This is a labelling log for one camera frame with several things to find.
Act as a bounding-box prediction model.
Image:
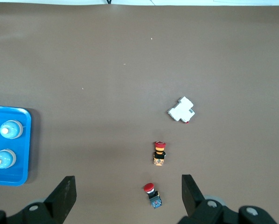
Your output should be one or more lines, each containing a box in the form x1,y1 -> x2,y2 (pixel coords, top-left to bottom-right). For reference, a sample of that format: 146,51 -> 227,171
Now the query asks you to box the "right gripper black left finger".
20,175 -> 77,224

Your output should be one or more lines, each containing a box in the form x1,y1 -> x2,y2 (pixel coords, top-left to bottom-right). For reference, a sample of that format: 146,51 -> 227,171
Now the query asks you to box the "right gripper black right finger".
178,174 -> 226,224

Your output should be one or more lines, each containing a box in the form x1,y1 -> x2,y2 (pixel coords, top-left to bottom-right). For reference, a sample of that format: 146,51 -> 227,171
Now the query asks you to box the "blue dome bell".
0,149 -> 17,169
0,119 -> 23,140

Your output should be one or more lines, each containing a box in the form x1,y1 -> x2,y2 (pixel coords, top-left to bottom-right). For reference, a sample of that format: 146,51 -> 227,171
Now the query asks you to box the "blue plastic tray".
0,105 -> 32,187

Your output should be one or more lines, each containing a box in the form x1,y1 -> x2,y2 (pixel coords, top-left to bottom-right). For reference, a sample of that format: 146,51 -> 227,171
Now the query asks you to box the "red button blue grey base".
143,182 -> 164,210

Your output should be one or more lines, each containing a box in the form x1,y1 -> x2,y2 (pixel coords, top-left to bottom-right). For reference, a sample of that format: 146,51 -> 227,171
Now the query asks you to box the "red button orange yellow base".
152,140 -> 167,168

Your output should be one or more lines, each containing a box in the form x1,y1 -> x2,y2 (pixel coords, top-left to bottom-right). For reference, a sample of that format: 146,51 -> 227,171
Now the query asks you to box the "white circuit breaker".
167,96 -> 196,125

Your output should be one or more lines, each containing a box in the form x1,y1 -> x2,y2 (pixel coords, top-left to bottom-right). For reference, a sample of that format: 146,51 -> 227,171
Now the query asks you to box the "brown table mat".
0,4 -> 279,224

